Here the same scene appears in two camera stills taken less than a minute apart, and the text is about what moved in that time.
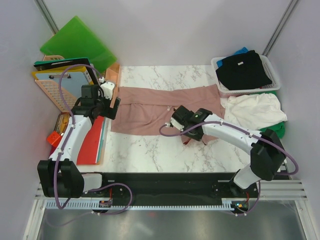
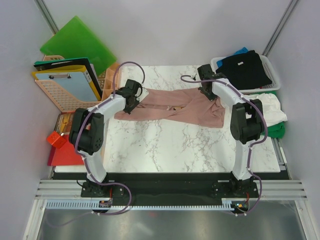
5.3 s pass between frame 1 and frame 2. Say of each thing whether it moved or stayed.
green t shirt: stayed
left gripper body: moved
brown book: stayed
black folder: stayed
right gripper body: moved
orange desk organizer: stayed
